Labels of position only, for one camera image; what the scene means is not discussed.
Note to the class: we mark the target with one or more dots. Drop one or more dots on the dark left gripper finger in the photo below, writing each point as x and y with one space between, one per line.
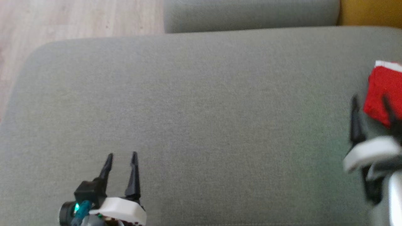
106 172
134 182

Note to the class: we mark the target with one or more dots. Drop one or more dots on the grey sofa back cushion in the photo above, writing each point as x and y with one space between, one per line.
251 14

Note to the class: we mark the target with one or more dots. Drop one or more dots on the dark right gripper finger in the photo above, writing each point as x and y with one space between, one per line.
389 111
356 125

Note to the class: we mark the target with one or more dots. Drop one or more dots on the red shorts white waistband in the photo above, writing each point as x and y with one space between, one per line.
381 91

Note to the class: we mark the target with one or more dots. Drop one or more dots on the grey sofa seat cushion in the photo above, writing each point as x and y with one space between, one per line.
204 125

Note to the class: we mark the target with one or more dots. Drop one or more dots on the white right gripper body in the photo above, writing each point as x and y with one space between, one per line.
370 153

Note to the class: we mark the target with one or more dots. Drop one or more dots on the yellow cushion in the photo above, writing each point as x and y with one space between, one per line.
373 12

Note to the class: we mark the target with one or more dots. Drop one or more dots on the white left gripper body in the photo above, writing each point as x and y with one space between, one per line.
125 210

